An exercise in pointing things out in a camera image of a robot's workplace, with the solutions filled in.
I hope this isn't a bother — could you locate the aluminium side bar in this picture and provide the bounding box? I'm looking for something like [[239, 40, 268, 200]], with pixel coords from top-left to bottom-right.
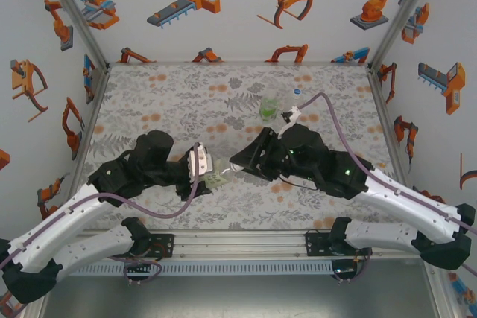
[[367, 66, 414, 185], [70, 64, 112, 192]]

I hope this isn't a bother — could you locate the aluminium corner post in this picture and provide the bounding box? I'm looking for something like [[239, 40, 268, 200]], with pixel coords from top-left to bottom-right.
[[37, 0, 112, 72], [367, 0, 445, 73]]

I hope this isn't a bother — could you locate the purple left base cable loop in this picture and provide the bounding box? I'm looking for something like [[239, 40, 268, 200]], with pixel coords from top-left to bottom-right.
[[107, 250, 164, 286]]

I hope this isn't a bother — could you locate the thin aluminium frame bar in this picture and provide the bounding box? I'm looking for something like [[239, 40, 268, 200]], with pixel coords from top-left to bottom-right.
[[106, 60, 372, 68]]

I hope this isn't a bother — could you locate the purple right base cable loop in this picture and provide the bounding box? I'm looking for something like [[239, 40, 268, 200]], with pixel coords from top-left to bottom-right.
[[333, 250, 374, 284]]

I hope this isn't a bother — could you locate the grey floral tablecloth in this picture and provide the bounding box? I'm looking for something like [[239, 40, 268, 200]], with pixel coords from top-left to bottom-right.
[[72, 63, 408, 232]]

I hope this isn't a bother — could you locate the grey slotted cable duct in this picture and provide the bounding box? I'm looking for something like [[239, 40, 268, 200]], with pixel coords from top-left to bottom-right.
[[55, 261, 333, 277]]

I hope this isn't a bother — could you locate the clear bottle green label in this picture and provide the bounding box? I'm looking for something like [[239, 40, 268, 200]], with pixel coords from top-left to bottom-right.
[[259, 89, 280, 123]]

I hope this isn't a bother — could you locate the aluminium frame leg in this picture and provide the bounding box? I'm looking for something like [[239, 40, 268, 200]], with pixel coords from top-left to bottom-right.
[[20, 291, 53, 318], [424, 267, 461, 318]]

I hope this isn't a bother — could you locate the brushed grey metal panel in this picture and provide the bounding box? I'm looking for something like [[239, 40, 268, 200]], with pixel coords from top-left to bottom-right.
[[39, 275, 444, 318]]

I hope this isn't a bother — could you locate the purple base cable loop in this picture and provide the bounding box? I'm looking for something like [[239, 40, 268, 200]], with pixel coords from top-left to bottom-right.
[[333, 250, 374, 284], [107, 250, 164, 286]]

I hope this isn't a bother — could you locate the aluminium frame rail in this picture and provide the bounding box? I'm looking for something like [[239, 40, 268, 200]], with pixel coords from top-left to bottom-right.
[[69, 229, 411, 260]]

